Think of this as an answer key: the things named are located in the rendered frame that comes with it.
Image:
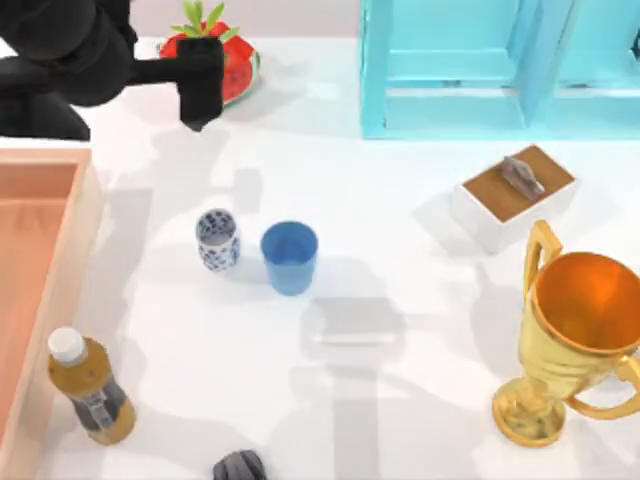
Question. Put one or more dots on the blue plastic cup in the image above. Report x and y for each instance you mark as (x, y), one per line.
(290, 270)

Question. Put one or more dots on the gold trophy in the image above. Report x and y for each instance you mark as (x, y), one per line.
(565, 340)

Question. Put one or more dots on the dark grey ridged object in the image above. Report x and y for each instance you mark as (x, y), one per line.
(240, 465)

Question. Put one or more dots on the salmon-coloured shallow box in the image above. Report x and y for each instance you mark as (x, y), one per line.
(35, 235)

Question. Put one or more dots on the blue and white patterned cup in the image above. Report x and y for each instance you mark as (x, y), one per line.
(220, 252)

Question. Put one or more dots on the light blue rack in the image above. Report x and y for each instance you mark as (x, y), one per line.
(440, 60)

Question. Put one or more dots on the amber bottle with white cap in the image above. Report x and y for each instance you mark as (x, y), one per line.
(95, 395)

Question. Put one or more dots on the white box with brown top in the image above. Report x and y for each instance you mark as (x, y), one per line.
(495, 220)

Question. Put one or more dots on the grey stone piece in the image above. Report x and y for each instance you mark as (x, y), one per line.
(522, 177)

